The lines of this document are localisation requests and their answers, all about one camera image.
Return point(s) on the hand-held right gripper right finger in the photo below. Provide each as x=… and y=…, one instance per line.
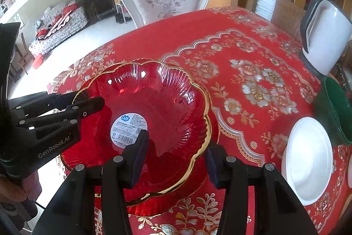
x=213, y=166

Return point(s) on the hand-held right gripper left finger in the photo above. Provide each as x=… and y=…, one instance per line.
x=139, y=153

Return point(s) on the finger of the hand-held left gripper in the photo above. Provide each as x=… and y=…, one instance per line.
x=49, y=100
x=88, y=107

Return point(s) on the red glass plate gold rim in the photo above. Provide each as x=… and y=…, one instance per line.
x=189, y=182

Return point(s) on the red glass bowl gold rim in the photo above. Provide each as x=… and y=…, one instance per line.
x=165, y=102

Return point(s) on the white plate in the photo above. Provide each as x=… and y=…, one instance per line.
x=308, y=160

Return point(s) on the person's left hand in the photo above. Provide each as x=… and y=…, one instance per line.
x=11, y=191

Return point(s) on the sofa with floral cover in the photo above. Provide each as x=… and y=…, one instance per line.
x=59, y=23

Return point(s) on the dark wooden cabinet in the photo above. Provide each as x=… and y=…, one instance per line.
x=100, y=2

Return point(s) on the red floral tablecloth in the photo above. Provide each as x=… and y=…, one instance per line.
x=247, y=64

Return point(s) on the green container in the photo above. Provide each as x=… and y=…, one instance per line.
x=334, y=116

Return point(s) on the brown wooden chair back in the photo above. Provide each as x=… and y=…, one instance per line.
x=287, y=16

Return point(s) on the white electric kettle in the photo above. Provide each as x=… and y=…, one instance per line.
x=327, y=36

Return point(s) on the framed wall photo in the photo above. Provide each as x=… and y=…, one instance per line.
x=7, y=2

